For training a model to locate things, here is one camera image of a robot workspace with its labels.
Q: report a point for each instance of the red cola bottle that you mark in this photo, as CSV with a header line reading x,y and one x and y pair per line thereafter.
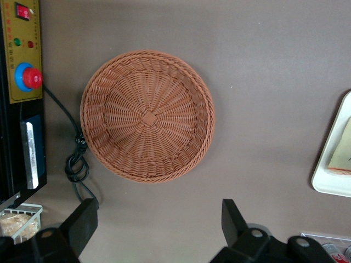
x,y
342,258

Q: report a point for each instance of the clear bag of bread snacks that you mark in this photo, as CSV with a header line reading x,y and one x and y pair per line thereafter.
x,y
16,226

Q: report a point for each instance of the clear acrylic bottle rack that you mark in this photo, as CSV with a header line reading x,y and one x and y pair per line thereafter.
x,y
329,238

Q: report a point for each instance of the yellow control box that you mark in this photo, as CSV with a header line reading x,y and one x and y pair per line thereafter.
x,y
24,54

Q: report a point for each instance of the triangle sandwich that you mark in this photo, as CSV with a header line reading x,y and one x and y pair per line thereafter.
x,y
342,156

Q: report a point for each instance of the cream plastic tray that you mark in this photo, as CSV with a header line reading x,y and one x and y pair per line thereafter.
x,y
323,178

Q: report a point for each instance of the round brown wicker basket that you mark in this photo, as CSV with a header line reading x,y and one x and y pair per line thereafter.
x,y
148,117

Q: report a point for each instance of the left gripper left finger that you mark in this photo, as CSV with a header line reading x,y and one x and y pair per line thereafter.
x,y
55,243

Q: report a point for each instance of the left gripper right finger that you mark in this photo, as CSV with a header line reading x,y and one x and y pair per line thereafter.
x,y
252,246

